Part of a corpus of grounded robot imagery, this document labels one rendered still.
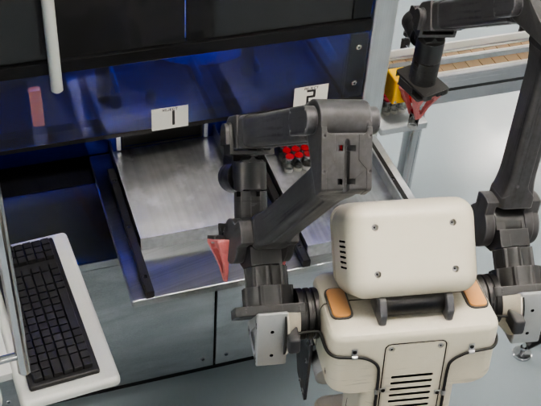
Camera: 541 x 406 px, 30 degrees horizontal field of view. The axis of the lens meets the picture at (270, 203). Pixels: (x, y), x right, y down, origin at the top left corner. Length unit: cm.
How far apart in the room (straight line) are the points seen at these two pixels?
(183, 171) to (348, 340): 91
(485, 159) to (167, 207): 192
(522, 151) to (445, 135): 232
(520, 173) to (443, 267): 24
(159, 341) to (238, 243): 123
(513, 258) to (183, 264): 74
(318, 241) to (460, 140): 187
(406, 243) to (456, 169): 232
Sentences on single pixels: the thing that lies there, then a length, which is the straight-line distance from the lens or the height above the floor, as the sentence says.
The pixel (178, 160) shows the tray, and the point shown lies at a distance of 240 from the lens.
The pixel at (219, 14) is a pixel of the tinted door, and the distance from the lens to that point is 220.
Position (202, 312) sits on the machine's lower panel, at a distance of 279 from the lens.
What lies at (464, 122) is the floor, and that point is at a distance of 412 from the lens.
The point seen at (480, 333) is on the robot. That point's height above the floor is 122.
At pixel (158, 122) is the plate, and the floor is 101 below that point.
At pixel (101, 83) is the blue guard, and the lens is 221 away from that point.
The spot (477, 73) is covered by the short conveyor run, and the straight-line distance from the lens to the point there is 273.
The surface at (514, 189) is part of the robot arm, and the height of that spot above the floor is 133.
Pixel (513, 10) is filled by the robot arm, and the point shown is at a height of 160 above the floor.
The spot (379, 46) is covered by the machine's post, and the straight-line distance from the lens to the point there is 239.
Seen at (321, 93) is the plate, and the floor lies 102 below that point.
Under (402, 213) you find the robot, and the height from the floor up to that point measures 138.
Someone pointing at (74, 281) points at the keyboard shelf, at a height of 80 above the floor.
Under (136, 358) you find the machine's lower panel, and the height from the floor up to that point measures 19.
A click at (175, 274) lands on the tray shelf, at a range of 214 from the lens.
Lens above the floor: 243
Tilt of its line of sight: 42 degrees down
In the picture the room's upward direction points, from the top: 4 degrees clockwise
